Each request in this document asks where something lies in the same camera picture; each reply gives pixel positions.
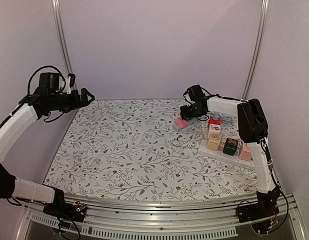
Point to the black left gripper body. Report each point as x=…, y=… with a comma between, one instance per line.
x=70, y=104

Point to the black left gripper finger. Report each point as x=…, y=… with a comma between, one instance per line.
x=85, y=93
x=85, y=102

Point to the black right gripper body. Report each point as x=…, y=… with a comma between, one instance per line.
x=183, y=112

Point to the grey blue power strip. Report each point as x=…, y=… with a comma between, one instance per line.
x=190, y=121

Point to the pink plug adapter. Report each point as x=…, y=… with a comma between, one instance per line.
x=181, y=123

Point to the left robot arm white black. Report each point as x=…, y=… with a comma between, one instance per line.
x=46, y=92

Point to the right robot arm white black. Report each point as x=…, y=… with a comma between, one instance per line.
x=252, y=130

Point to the white cube adapter red print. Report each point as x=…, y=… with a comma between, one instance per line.
x=213, y=129

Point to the beige cube adapter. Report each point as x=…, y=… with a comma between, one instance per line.
x=214, y=141

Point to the white power strip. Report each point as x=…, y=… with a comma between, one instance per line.
x=219, y=155

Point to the dark green cube adapter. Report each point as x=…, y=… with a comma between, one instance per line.
x=230, y=146

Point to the floral patterned table mat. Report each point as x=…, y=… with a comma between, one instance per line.
x=128, y=150

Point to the pink cube adapter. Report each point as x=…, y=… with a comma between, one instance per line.
x=244, y=153

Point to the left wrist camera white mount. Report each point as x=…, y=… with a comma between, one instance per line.
x=69, y=83

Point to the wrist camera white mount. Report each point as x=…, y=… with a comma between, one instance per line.
x=69, y=83
x=187, y=97

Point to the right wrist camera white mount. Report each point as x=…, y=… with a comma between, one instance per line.
x=187, y=97

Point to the left aluminium frame post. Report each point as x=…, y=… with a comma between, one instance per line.
x=57, y=15

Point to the aluminium frame post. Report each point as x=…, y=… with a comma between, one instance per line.
x=57, y=15
x=257, y=48

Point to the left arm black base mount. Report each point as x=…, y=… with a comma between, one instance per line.
x=75, y=211

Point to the aluminium front rail base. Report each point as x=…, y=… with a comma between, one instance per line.
x=209, y=219

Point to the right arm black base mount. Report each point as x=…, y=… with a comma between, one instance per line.
x=247, y=211

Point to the right aluminium frame post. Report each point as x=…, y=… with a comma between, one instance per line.
x=257, y=48

